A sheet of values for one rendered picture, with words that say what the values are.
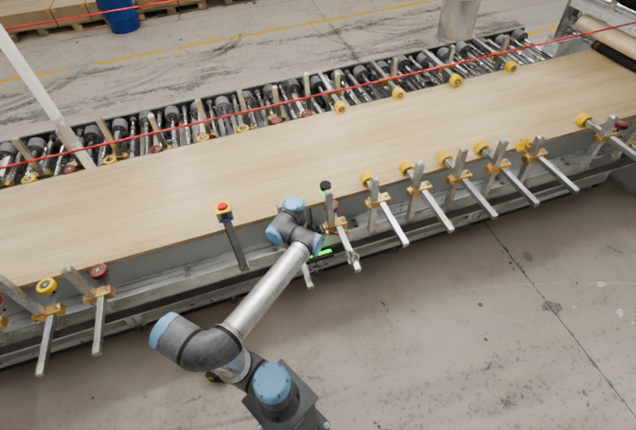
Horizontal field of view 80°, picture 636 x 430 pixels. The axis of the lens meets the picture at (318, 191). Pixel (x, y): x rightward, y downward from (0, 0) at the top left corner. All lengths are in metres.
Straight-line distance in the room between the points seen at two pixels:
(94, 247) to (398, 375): 1.92
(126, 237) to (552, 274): 2.85
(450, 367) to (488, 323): 0.41
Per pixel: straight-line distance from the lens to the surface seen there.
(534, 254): 3.32
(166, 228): 2.24
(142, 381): 2.91
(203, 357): 1.21
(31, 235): 2.64
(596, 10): 3.90
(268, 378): 1.73
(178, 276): 2.38
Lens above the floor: 2.50
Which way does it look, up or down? 47 degrees down
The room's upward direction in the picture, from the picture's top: 5 degrees counter-clockwise
